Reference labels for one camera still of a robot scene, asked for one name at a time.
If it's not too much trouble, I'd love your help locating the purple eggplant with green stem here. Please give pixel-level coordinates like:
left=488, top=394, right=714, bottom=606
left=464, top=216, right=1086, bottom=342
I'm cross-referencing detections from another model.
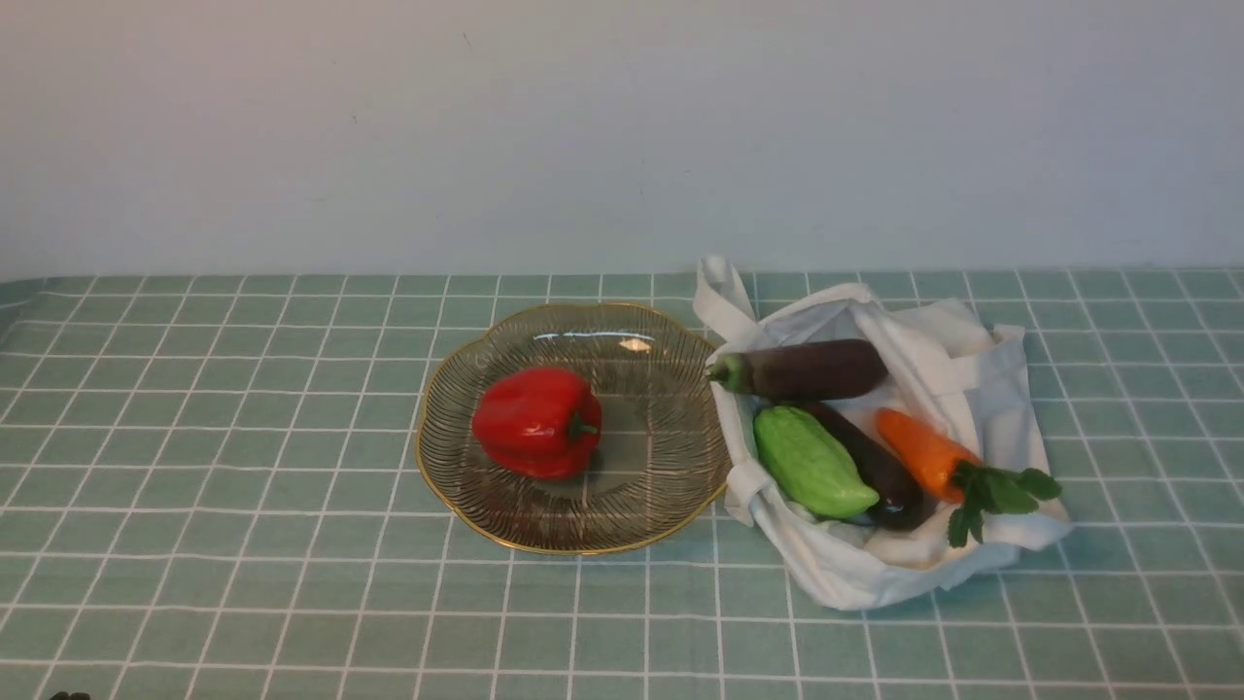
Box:
left=707, top=338, right=889, bottom=403

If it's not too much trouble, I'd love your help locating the dark glossy eggplant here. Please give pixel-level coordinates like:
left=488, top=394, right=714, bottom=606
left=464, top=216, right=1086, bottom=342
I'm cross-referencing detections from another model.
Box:
left=795, top=402, right=932, bottom=532

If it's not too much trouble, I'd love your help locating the orange carrot with leaves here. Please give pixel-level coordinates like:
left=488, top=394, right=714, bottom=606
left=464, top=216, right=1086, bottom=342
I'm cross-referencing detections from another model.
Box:
left=875, top=407, right=1062, bottom=548

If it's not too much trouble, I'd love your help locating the green checkered tablecloth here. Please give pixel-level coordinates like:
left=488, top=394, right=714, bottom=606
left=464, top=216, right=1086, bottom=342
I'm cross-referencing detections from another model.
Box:
left=1, top=269, right=1243, bottom=699

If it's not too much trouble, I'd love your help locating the red bell pepper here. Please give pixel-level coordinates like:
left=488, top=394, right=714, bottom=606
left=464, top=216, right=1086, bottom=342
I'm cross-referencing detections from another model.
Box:
left=471, top=367, right=603, bottom=481

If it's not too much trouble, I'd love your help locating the light green chayote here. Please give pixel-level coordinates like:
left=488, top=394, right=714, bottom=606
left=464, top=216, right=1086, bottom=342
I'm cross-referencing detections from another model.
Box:
left=753, top=407, right=881, bottom=518

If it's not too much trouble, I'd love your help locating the white cloth bag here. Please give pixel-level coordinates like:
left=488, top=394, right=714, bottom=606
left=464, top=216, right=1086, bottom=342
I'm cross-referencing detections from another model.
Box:
left=693, top=257, right=1072, bottom=610

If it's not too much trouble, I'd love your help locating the gold-rimmed glass plate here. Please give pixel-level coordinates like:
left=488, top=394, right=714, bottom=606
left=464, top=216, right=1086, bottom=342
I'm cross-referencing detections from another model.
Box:
left=414, top=302, right=730, bottom=555

